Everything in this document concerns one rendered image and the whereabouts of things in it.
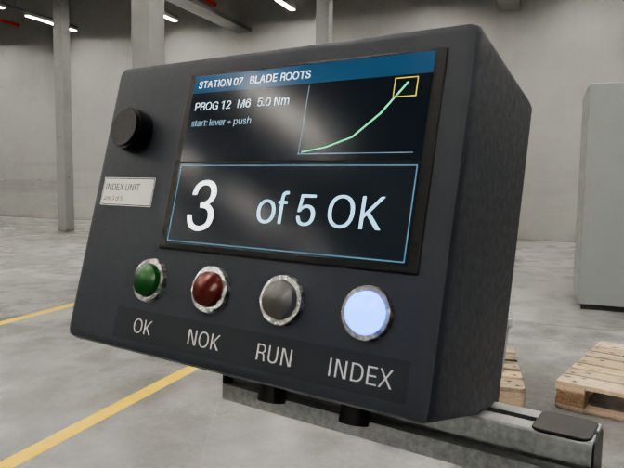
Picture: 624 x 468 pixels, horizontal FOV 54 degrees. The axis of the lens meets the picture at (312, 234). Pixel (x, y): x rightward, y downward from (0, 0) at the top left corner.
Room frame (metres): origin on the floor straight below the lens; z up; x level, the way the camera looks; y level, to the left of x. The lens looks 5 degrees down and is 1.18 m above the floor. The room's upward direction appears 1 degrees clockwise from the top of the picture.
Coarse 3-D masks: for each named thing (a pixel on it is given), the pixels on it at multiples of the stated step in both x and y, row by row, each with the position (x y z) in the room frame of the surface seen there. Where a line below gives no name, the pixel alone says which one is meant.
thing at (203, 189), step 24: (192, 168) 0.37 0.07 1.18; (216, 168) 0.36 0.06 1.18; (240, 168) 0.35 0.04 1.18; (192, 192) 0.37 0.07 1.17; (216, 192) 0.35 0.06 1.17; (192, 216) 0.36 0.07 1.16; (216, 216) 0.35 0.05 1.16; (168, 240) 0.37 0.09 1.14; (192, 240) 0.36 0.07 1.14; (216, 240) 0.35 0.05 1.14
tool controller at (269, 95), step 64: (192, 64) 0.40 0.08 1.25; (256, 64) 0.37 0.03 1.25; (320, 64) 0.34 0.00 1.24; (384, 64) 0.32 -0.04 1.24; (448, 64) 0.30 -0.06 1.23; (128, 128) 0.39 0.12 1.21; (192, 128) 0.38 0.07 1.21; (256, 128) 0.35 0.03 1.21; (320, 128) 0.33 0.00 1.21; (384, 128) 0.31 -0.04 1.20; (448, 128) 0.29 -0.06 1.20; (512, 128) 0.34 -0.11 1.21; (128, 192) 0.40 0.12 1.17; (256, 192) 0.34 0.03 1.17; (320, 192) 0.32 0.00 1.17; (384, 192) 0.30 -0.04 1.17; (448, 192) 0.28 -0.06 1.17; (512, 192) 0.35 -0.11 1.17; (128, 256) 0.38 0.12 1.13; (192, 256) 0.35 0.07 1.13; (256, 256) 0.33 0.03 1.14; (320, 256) 0.30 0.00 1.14; (384, 256) 0.29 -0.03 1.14; (448, 256) 0.27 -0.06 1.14; (512, 256) 0.35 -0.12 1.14; (128, 320) 0.37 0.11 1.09; (192, 320) 0.34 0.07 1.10; (256, 320) 0.32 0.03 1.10; (320, 320) 0.30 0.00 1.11; (448, 320) 0.27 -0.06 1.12; (320, 384) 0.29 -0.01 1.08; (384, 384) 0.27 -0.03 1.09; (448, 384) 0.27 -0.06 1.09
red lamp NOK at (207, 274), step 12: (204, 276) 0.33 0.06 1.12; (216, 276) 0.33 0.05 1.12; (192, 288) 0.34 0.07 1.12; (204, 288) 0.33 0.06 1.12; (216, 288) 0.33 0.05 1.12; (228, 288) 0.33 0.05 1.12; (192, 300) 0.34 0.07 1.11; (204, 300) 0.33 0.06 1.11; (216, 300) 0.33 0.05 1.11; (204, 312) 0.34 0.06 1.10
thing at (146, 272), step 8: (144, 264) 0.37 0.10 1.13; (152, 264) 0.37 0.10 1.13; (160, 264) 0.36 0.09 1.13; (136, 272) 0.36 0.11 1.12; (144, 272) 0.36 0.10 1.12; (152, 272) 0.36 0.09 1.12; (160, 272) 0.36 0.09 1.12; (136, 280) 0.36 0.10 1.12; (144, 280) 0.36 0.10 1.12; (152, 280) 0.36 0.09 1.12; (160, 280) 0.36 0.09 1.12; (136, 288) 0.36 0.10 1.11; (144, 288) 0.36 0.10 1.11; (152, 288) 0.36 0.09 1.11; (160, 288) 0.36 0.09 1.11; (136, 296) 0.37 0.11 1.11; (144, 296) 0.36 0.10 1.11; (152, 296) 0.36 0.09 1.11; (160, 296) 0.36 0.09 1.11
